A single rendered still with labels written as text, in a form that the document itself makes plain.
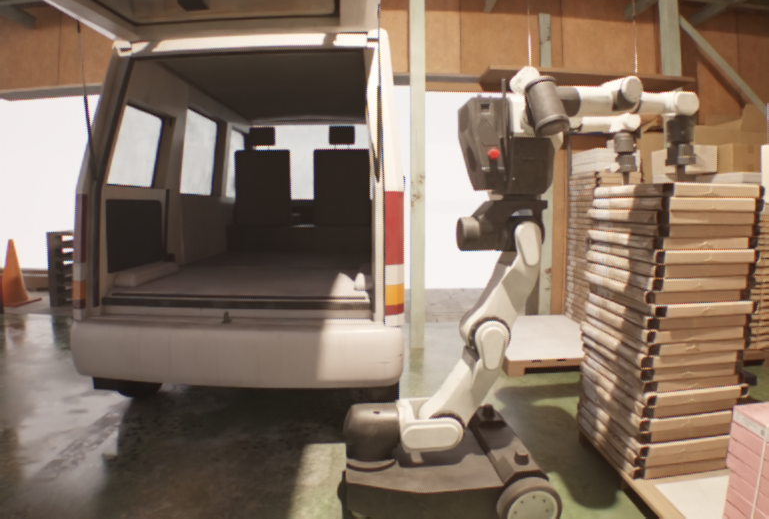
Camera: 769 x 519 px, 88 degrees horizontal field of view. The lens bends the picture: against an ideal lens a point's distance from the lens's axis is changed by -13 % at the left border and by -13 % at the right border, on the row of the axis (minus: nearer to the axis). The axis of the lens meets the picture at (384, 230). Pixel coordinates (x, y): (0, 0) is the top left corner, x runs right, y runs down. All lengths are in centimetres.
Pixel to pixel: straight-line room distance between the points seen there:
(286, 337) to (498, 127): 111
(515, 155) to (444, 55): 269
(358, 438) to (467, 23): 346
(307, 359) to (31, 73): 407
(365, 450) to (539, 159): 108
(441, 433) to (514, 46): 337
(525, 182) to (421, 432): 86
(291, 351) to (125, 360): 71
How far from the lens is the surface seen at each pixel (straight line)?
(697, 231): 167
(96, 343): 218
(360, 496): 156
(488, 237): 146
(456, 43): 410
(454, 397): 156
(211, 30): 220
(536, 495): 155
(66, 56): 496
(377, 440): 156
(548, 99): 133
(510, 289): 151
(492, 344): 148
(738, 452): 159
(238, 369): 191
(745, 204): 177
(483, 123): 144
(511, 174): 144
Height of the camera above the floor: 102
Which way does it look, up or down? 3 degrees down
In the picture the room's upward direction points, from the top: straight up
